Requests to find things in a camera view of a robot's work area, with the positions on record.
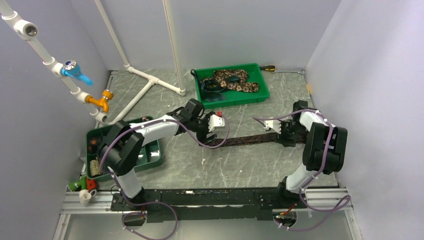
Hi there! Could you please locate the red pipe fitting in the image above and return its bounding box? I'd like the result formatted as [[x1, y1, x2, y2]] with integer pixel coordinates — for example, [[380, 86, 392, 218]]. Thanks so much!
[[86, 178, 98, 193]]

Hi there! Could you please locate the blue faucet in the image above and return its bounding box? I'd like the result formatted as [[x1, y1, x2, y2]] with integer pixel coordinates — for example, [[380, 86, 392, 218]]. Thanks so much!
[[60, 59, 94, 86]]

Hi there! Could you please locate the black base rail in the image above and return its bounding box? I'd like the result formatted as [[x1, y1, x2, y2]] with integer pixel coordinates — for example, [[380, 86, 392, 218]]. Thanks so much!
[[110, 186, 306, 223]]

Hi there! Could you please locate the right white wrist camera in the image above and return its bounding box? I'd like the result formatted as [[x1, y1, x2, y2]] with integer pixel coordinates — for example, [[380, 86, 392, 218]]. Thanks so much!
[[263, 119, 282, 134]]

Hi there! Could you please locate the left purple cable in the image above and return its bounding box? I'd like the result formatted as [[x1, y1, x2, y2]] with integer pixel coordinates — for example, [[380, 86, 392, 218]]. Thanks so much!
[[98, 114, 231, 240]]

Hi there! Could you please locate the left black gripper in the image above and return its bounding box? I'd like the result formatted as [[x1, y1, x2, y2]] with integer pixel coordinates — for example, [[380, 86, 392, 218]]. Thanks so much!
[[189, 111, 218, 146]]

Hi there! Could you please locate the dark orange patterned tie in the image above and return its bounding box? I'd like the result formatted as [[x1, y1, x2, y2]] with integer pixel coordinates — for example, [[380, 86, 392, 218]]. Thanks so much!
[[207, 132, 308, 147]]

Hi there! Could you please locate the green tray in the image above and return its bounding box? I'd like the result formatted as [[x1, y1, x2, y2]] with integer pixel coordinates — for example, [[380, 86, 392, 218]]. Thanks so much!
[[192, 63, 270, 109]]

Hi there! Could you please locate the olive rolled tie in organizer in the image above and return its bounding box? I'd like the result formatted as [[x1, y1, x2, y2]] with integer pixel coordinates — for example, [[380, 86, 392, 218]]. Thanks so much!
[[89, 158, 103, 178]]

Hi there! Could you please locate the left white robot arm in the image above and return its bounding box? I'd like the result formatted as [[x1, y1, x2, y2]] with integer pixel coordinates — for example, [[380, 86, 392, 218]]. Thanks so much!
[[97, 98, 225, 210]]

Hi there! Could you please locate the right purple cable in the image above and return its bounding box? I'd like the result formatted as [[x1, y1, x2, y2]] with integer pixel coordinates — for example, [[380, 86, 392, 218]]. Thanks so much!
[[253, 109, 352, 232]]

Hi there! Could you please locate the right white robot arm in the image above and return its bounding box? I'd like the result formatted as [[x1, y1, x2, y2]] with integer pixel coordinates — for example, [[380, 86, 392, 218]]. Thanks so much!
[[266, 100, 348, 208]]

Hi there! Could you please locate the aluminium frame rail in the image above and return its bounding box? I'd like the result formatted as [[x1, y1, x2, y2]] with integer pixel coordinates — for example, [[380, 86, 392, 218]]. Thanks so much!
[[60, 187, 354, 215]]

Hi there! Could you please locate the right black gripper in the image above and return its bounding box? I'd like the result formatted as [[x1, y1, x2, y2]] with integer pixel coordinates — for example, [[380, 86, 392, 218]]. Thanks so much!
[[274, 119, 306, 148]]

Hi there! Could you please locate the white pipe fitting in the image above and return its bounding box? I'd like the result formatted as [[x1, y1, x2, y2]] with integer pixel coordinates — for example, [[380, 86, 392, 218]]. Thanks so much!
[[78, 189, 92, 206]]

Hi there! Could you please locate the dark blue tie in tray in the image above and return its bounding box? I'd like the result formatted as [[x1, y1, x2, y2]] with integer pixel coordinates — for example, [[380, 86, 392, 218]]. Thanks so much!
[[190, 69, 249, 102]]

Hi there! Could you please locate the silver wrench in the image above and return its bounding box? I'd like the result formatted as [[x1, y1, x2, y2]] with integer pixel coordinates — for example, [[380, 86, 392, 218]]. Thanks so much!
[[274, 69, 306, 75]]

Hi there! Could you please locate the brown floral tie in tray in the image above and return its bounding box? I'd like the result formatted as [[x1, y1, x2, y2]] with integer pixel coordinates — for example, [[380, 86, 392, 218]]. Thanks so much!
[[200, 69, 260, 93]]

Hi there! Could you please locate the green compartment organizer box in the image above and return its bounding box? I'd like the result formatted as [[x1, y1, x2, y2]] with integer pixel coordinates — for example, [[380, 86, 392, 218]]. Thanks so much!
[[85, 125, 164, 182]]

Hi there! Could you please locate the orange faucet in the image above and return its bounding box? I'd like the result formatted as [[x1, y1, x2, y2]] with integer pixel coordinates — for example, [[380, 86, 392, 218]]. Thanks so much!
[[84, 89, 114, 113]]

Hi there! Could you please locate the purple cable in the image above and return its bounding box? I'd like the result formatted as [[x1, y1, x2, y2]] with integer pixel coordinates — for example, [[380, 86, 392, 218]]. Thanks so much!
[[98, 114, 231, 240], [253, 109, 352, 232]]

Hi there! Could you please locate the yellow black screwdriver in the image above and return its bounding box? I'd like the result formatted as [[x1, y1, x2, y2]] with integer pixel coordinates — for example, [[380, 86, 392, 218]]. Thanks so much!
[[259, 65, 276, 72]]

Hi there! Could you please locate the green pipe fitting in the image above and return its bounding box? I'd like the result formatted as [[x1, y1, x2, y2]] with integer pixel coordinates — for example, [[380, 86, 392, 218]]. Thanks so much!
[[67, 175, 88, 192]]

